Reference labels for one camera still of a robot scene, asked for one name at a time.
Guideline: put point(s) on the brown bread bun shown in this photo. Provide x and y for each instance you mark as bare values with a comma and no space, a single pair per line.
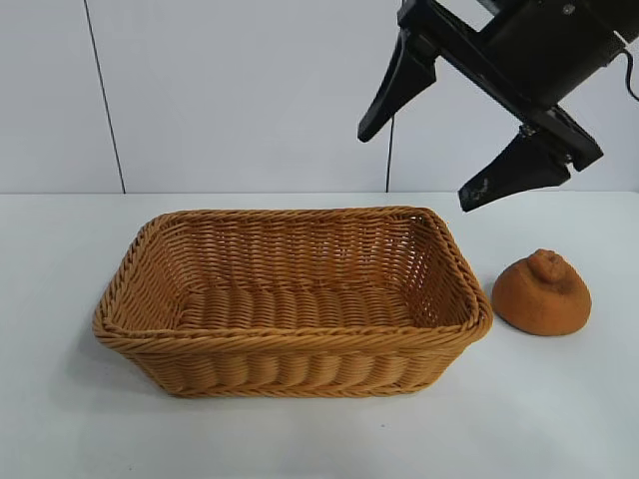
539,309

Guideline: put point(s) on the brown woven wicker basket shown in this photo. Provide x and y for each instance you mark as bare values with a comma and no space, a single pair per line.
299,359

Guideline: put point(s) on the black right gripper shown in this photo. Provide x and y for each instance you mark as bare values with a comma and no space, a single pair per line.
549,55

